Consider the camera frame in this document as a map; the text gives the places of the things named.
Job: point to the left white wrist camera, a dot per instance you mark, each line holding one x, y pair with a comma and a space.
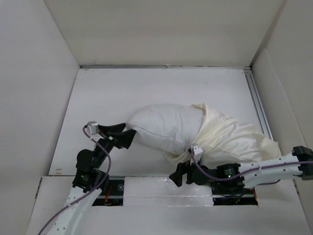
92, 128

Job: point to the aluminium rail right side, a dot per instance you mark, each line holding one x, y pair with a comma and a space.
257, 103

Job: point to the cream pillowcase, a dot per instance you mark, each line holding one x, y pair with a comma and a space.
225, 139

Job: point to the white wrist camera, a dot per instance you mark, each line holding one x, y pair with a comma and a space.
92, 128
196, 152

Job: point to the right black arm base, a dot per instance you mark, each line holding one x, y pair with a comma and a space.
228, 196

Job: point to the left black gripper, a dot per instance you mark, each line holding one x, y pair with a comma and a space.
123, 138

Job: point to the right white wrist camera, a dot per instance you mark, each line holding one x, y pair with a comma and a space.
196, 152

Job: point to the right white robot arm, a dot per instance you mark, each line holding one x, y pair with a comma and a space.
297, 164

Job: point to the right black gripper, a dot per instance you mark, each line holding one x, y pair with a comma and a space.
182, 168

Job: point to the white pillow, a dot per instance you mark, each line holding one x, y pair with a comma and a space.
167, 127

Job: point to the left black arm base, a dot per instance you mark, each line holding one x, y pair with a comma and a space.
113, 194

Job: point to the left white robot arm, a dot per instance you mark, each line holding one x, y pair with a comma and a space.
91, 178

